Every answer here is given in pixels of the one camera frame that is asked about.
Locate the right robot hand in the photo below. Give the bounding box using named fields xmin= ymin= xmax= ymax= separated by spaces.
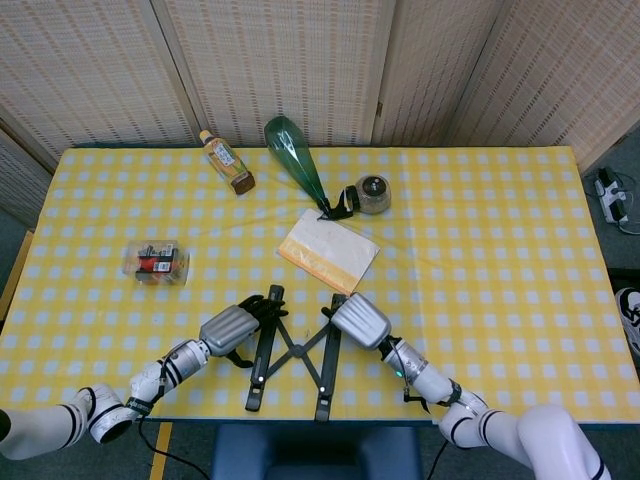
xmin=321 ymin=292 xmax=393 ymax=350

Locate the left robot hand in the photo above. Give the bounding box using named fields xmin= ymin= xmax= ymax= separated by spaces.
xmin=198 ymin=294 xmax=290 ymax=369

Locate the black folding stand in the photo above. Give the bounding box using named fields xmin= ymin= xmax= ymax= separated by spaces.
xmin=243 ymin=283 xmax=346 ymax=424

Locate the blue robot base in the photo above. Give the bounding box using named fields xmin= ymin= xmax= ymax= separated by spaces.
xmin=209 ymin=424 xmax=424 ymax=480

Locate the woven folding room screen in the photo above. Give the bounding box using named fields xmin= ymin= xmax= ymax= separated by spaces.
xmin=0 ymin=0 xmax=640 ymax=216

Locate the yellow white Lexicon booklet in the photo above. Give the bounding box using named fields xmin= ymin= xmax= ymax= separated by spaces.
xmin=277 ymin=208 xmax=381 ymax=297

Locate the clear plastic box of items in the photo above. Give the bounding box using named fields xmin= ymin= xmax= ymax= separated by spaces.
xmin=122 ymin=239 xmax=192 ymax=287

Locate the yellow white checked tablecloth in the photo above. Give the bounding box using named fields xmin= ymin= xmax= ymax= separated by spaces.
xmin=0 ymin=145 xmax=640 ymax=426

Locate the round glass jar of seeds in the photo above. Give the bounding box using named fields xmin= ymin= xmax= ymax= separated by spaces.
xmin=353 ymin=173 xmax=392 ymax=216

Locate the tea bottle with yellow label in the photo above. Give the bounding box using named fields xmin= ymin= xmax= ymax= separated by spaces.
xmin=198 ymin=129 xmax=257 ymax=196

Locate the green plastic bottle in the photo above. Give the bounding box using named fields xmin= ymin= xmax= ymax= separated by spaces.
xmin=263 ymin=115 xmax=331 ymax=211

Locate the black and white sneaker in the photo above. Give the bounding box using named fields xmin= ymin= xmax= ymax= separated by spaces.
xmin=613 ymin=287 xmax=640 ymax=359

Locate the white power strip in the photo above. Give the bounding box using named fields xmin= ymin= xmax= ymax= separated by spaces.
xmin=593 ymin=168 xmax=631 ymax=225

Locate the black strap clip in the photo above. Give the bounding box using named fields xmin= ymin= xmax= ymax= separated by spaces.
xmin=317 ymin=185 xmax=360 ymax=222

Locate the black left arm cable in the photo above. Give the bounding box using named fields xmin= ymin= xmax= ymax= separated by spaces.
xmin=136 ymin=418 xmax=212 ymax=480

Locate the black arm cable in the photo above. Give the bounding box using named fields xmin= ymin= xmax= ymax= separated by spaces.
xmin=136 ymin=418 xmax=212 ymax=480
xmin=423 ymin=435 xmax=451 ymax=480

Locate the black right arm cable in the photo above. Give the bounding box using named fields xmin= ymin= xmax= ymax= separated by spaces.
xmin=423 ymin=435 xmax=451 ymax=480

